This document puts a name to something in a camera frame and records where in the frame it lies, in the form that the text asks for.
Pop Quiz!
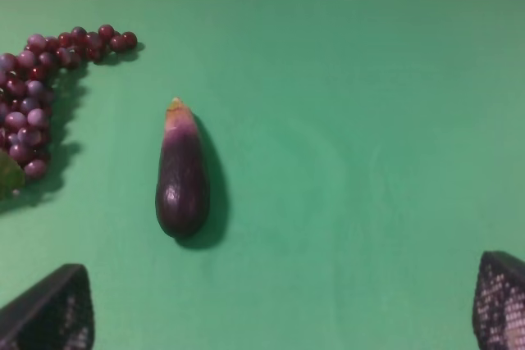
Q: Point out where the purple eggplant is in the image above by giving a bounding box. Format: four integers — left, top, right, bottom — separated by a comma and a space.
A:
155, 98, 210, 239

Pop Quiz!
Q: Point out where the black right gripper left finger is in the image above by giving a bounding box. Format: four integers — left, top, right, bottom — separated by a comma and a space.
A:
1, 263, 95, 350

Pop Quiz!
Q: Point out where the red grape bunch with leaf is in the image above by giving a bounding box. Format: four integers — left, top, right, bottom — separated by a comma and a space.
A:
1, 24, 139, 200

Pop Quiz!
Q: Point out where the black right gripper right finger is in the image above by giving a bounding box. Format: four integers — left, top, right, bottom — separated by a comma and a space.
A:
472, 251, 524, 350

